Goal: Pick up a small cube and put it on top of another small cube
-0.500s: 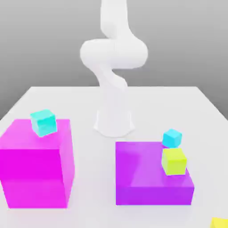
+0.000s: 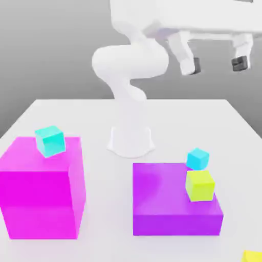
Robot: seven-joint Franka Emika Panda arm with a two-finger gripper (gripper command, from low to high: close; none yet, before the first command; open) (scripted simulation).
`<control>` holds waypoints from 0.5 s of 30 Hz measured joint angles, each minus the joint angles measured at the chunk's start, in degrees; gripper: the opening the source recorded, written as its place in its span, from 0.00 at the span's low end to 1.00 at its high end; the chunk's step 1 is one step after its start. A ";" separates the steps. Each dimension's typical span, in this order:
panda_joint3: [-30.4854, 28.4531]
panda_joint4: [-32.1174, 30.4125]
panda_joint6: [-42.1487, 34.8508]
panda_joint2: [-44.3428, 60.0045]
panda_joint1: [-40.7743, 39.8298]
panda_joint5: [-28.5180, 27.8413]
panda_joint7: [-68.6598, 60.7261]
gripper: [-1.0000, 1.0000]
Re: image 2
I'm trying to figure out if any small lime cube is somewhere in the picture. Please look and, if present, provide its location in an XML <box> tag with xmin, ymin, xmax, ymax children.
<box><xmin>185</xmin><ymin>169</ymin><xmax>216</xmax><ymax>203</ymax></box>

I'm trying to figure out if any large magenta box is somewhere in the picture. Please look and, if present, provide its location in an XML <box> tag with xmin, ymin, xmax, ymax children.
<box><xmin>0</xmin><ymin>136</ymin><xmax>87</xmax><ymax>241</ymax></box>

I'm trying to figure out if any small cyan cube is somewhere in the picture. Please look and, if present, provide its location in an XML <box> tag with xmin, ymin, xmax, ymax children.
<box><xmin>186</xmin><ymin>147</ymin><xmax>210</xmax><ymax>171</ymax></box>

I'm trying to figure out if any large purple box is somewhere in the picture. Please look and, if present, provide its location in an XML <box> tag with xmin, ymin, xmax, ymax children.
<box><xmin>132</xmin><ymin>162</ymin><xmax>224</xmax><ymax>236</ymax></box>

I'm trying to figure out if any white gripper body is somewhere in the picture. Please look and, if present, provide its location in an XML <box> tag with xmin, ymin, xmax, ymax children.
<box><xmin>141</xmin><ymin>0</ymin><xmax>262</xmax><ymax>41</ymax></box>

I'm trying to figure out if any yellow cube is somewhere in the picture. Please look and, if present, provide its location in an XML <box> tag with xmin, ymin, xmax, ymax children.
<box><xmin>241</xmin><ymin>249</ymin><xmax>262</xmax><ymax>262</ymax></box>

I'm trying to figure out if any small teal cube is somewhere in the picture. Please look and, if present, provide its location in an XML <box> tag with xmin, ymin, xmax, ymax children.
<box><xmin>34</xmin><ymin>125</ymin><xmax>67</xmax><ymax>159</ymax></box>

